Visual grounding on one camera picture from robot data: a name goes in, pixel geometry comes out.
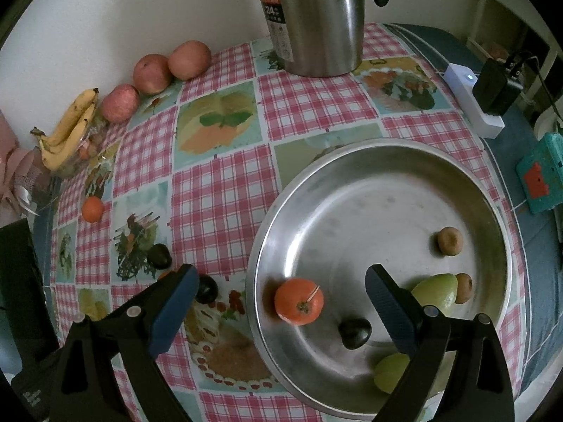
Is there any stainless steel plate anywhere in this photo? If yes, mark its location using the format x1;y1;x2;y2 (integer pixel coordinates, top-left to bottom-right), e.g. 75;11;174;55
246;138;515;420

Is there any yellow banana bunch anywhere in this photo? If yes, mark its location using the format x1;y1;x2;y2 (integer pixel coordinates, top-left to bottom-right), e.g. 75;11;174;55
30;88;100;172

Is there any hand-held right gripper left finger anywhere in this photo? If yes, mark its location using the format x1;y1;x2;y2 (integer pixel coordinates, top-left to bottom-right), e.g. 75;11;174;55
48;264;200;422

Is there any white power strip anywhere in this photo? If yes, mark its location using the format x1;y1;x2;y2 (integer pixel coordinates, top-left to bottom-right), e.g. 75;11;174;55
443;64;506;139

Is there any black charger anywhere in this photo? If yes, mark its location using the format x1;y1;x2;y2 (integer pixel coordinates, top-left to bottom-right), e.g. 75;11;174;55
472;58;524;116

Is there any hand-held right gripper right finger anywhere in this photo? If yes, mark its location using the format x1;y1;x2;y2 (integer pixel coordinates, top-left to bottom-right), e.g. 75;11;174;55
365;264;515;422

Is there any green mango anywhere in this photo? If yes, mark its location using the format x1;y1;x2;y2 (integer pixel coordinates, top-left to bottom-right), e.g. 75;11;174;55
410;273;459;317
373;352;414;394

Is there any dark avocado upper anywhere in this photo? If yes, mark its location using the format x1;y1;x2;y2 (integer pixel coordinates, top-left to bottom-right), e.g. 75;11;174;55
146;243;173;270

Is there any red apple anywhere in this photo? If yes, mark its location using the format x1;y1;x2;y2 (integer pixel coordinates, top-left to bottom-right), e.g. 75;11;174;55
168;40;213;81
101;84;141;124
133;54;172;96

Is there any dark furniture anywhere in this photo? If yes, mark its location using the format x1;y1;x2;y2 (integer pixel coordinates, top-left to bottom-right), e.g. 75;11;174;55
0;220;58;374

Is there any dark plum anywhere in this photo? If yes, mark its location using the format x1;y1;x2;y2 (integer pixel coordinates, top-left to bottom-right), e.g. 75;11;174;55
195;275;219;305
338;317;373;351

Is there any orange tangerine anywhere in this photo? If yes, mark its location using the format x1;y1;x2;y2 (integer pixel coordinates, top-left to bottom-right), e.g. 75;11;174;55
81;196;105;223
274;278;325;327

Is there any teal box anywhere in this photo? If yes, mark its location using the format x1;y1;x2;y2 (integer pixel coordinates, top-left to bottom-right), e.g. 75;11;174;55
515;132;563;215

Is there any black cable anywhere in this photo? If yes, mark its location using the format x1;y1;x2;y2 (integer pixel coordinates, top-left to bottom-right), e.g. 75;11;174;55
506;50;563;124

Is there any stainless steel thermos jug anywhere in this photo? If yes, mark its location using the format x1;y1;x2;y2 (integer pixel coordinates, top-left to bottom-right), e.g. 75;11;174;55
252;0;393;77

